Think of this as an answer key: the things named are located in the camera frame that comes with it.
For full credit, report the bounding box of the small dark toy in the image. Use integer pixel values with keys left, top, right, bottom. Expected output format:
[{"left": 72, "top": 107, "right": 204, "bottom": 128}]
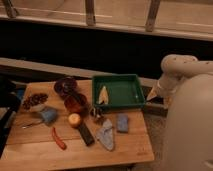
[{"left": 90, "top": 108, "right": 105, "bottom": 124}]

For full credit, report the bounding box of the red metal cup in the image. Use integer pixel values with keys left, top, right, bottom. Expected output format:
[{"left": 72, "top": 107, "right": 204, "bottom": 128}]
[{"left": 64, "top": 94, "right": 87, "bottom": 113}]

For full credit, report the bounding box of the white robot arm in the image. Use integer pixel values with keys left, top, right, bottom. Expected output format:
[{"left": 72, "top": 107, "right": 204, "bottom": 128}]
[{"left": 147, "top": 54, "right": 213, "bottom": 171}]

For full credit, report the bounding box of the red chili pepper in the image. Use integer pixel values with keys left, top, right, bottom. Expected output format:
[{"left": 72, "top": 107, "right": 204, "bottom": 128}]
[{"left": 52, "top": 127, "right": 67, "bottom": 150}]

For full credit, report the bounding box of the grey blue cloth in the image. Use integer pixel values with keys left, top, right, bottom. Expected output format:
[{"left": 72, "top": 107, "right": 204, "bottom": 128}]
[{"left": 96, "top": 119, "right": 114, "bottom": 151}]

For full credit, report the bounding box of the bunch of dark grapes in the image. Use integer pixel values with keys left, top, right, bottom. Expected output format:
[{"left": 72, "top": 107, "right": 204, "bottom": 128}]
[{"left": 23, "top": 93, "right": 48, "bottom": 110}]

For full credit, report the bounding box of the dark purple bowl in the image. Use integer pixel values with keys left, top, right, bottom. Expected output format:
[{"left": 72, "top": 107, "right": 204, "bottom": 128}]
[{"left": 54, "top": 77, "right": 77, "bottom": 99}]

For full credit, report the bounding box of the yellow round fruit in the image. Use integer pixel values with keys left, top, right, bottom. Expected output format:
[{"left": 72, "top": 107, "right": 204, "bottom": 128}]
[{"left": 68, "top": 113, "right": 81, "bottom": 128}]

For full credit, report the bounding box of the wooden table board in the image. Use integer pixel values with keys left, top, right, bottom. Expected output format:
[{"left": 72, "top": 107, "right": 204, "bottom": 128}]
[{"left": 0, "top": 82, "right": 154, "bottom": 171}]

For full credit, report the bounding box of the blue sponge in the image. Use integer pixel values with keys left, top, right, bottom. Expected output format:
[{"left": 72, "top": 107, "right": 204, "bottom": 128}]
[{"left": 117, "top": 114, "right": 128, "bottom": 133}]

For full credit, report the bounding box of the metal spoon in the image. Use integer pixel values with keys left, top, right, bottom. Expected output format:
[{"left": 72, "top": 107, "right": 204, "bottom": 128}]
[{"left": 21, "top": 120, "right": 43, "bottom": 129}]

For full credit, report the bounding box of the black rectangular block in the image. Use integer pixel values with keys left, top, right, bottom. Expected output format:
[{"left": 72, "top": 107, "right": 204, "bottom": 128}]
[{"left": 78, "top": 122, "right": 95, "bottom": 146}]

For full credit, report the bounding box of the green plastic tray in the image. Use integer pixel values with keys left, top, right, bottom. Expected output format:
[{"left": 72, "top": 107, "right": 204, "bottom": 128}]
[{"left": 92, "top": 74, "right": 146, "bottom": 110}]

